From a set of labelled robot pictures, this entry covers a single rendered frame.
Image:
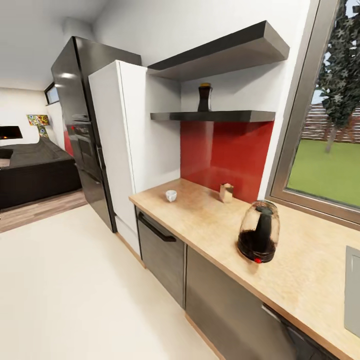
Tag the painting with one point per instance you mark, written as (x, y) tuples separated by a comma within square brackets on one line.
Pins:
[(67, 142)]

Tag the water glass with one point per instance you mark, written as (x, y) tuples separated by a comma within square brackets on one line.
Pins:
[(226, 193)]

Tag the coffee cup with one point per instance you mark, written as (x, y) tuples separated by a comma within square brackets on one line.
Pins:
[(171, 195)]

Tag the cabinet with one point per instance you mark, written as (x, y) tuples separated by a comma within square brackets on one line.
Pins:
[(239, 324), (80, 58)]

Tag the fridge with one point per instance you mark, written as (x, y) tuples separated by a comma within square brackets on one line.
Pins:
[(138, 153)]

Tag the bottle of coffee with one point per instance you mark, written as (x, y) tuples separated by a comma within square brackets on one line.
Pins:
[(205, 92)]

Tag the electric kettle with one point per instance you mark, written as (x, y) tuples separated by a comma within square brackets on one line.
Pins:
[(260, 231)]

